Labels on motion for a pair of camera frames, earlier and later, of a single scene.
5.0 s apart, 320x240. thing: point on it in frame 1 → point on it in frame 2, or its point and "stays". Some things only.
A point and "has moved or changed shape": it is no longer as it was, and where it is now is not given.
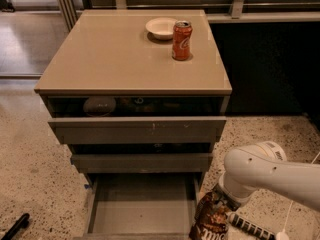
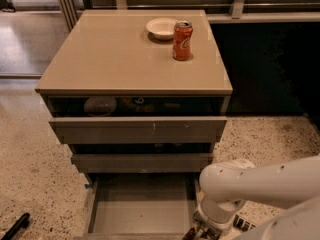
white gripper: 227,197 → 210,221
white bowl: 162,28 stays
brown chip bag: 210,220 has moved or changed shape
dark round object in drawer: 99,106 stays
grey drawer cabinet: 129,111 stays
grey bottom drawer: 149,206 stays
